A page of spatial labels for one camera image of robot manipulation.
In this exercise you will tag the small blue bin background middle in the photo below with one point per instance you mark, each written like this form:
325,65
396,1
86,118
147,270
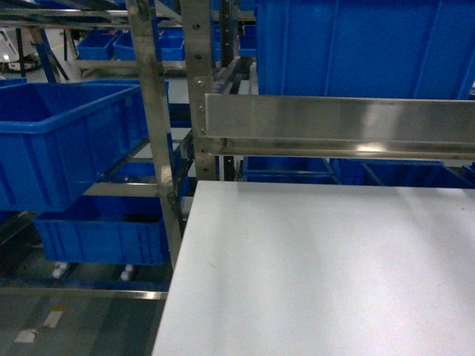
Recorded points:
168,43

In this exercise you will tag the steel shelf front rail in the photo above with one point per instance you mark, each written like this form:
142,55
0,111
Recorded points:
259,125

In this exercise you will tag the large blue bin left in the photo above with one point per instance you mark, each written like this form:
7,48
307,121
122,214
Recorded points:
374,49

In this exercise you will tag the blue bin neighbouring rack lower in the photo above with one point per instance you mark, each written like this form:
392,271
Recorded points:
109,230

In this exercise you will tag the small blue bin background left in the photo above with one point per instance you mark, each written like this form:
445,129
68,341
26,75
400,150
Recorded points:
96,46

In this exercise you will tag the neighbouring rack steel post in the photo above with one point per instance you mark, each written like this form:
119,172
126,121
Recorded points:
143,23

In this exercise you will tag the blue bin neighbouring rack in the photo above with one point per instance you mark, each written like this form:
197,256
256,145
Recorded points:
109,230
57,140

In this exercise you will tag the blue bin neighbouring rack upper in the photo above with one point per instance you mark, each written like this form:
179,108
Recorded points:
57,140

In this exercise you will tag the small blue bin background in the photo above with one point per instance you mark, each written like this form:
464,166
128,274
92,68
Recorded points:
168,43
96,46

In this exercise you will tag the blue bin lower middle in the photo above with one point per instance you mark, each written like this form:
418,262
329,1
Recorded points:
283,169

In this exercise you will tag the blue bin lower right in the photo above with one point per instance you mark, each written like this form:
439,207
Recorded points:
398,173

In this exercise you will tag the steel rack upright post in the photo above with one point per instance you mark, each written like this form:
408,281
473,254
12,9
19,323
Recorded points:
200,67

